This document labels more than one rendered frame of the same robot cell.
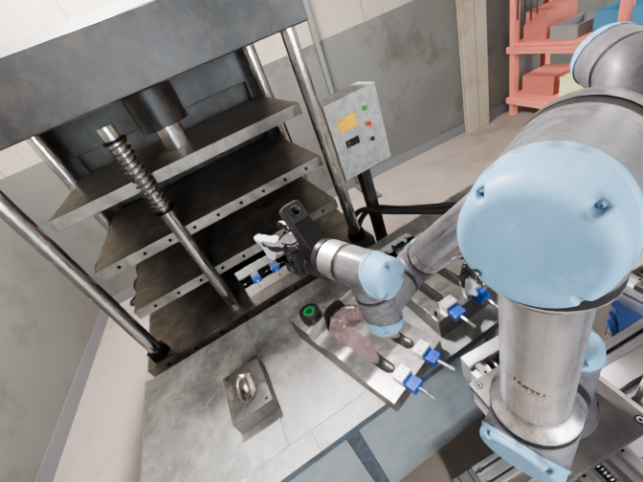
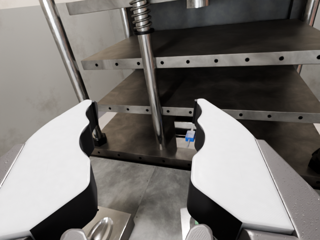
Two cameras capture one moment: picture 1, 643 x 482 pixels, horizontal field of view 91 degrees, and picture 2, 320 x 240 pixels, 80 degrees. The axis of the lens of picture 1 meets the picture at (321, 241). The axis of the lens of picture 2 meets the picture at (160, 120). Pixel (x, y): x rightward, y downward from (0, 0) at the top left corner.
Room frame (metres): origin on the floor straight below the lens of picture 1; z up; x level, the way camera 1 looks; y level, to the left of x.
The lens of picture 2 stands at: (0.59, 0.04, 1.51)
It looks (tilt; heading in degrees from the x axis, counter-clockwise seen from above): 32 degrees down; 35
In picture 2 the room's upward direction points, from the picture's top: 9 degrees counter-clockwise
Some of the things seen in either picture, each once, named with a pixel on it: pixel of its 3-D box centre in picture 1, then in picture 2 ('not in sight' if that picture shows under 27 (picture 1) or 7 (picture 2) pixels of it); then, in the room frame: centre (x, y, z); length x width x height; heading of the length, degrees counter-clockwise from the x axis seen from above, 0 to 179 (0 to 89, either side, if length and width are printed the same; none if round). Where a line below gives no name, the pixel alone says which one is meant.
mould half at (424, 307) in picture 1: (419, 270); not in sight; (0.93, -0.33, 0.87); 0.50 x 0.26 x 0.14; 13
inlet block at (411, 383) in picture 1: (415, 385); not in sight; (0.51, -0.09, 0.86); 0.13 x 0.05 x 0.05; 30
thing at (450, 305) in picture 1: (459, 315); not in sight; (0.65, -0.33, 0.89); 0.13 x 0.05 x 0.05; 13
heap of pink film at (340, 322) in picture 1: (358, 325); not in sight; (0.76, 0.00, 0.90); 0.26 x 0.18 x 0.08; 30
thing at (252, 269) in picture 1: (254, 251); (205, 112); (1.58, 0.39, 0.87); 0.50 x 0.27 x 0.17; 13
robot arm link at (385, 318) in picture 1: (384, 300); not in sight; (0.43, -0.07, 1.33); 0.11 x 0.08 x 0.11; 123
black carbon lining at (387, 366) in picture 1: (363, 330); not in sight; (0.75, -0.01, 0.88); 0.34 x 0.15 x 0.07; 30
